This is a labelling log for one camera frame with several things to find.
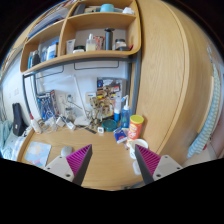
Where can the white tube on shelf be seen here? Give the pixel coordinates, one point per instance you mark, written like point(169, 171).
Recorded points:
point(70, 46)

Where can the orange chips can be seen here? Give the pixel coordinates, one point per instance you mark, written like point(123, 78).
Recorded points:
point(135, 126)

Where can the wooden wardrobe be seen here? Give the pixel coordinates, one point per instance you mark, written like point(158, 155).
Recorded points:
point(176, 81)

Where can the white mug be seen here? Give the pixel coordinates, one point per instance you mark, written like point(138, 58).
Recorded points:
point(133, 144)

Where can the white desk lamp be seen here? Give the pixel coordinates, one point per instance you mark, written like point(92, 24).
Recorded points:
point(82, 118)

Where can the small white cube clock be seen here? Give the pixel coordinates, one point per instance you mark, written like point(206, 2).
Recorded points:
point(100, 130)

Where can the white red-capped bottle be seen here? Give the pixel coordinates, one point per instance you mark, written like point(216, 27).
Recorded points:
point(35, 125)

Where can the teal round tin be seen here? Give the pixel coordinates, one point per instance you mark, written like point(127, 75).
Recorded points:
point(109, 125)

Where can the black bag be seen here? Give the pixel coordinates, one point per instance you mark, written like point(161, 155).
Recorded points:
point(19, 126)

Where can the clear glass bottle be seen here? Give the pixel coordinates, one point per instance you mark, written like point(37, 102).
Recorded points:
point(91, 43)

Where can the blue snack packet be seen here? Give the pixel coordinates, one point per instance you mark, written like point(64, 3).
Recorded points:
point(120, 135)

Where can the blue spray bottle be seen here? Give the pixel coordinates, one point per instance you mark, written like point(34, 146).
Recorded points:
point(125, 113)

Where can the blue white box on shelf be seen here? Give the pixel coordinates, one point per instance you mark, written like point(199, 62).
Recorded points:
point(52, 50)

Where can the black tall bottle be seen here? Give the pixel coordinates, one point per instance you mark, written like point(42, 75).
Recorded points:
point(108, 38)

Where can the grey computer mouse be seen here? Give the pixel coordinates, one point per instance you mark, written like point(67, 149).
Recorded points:
point(67, 150)

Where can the teal bowl on shelf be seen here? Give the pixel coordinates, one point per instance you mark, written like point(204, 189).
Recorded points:
point(107, 8)

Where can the wooden wall shelf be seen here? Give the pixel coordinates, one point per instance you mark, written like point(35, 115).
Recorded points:
point(78, 27)

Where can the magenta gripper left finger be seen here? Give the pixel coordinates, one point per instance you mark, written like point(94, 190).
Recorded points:
point(78, 162)

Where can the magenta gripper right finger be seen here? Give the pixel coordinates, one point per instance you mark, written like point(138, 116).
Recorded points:
point(148, 162)

